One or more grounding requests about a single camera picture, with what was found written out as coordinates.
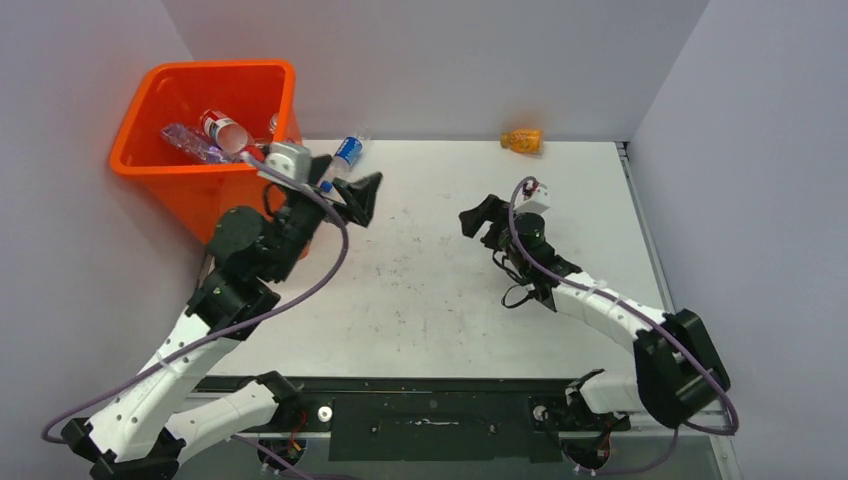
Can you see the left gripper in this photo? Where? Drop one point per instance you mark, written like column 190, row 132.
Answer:
column 357, row 196

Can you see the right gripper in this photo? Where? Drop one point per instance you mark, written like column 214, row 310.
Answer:
column 494, row 210

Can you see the orange juice bottle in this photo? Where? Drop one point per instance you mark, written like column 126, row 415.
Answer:
column 523, row 141

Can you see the red white label bottle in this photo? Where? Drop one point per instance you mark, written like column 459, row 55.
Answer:
column 230, row 136

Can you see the crushed clear water bottle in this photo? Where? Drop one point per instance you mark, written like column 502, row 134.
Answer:
column 192, row 142

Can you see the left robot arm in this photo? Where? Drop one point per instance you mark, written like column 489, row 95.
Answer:
column 141, row 430

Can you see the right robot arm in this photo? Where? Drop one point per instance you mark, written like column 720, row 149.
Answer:
column 678, row 371

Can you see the blue label bottle near bin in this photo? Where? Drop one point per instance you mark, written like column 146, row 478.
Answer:
column 345, row 158

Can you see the clear bottle inside bin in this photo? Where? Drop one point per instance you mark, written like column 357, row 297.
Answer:
column 272, row 126

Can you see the orange plastic bin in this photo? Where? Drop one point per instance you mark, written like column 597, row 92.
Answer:
column 249, row 91

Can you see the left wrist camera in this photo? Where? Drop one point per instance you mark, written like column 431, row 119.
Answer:
column 279, row 162

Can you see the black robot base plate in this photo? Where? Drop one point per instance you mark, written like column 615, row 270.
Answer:
column 414, row 419

